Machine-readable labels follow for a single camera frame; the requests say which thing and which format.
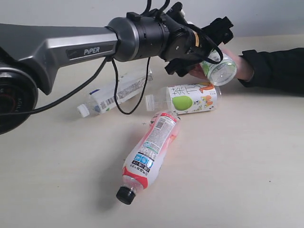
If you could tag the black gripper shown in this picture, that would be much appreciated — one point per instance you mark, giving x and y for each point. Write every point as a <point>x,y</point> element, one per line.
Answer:
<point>188,45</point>

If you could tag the lime label Gatorade bottle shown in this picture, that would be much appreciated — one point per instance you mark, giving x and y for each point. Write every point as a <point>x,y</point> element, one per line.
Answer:
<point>222,73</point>

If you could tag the white blue label bottle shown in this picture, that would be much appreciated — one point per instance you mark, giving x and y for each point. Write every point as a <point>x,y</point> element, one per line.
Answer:
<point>101,100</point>

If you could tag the red white black-cap bottle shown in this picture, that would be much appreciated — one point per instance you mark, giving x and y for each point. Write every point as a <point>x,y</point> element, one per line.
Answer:
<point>142,165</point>

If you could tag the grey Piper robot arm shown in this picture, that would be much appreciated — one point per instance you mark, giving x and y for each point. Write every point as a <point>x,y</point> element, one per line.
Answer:
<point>30,56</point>

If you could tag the black sleeved forearm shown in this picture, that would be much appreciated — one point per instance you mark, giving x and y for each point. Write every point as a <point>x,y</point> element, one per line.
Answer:
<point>280,70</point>

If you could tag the green pear tea bottle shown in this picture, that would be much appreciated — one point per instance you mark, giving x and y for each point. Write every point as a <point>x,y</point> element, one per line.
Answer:
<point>185,99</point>

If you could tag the person's open hand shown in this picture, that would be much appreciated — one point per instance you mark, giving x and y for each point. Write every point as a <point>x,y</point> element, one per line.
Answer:
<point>244,69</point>

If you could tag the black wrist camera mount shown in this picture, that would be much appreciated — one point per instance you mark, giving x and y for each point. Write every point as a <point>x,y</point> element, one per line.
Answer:
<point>176,11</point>

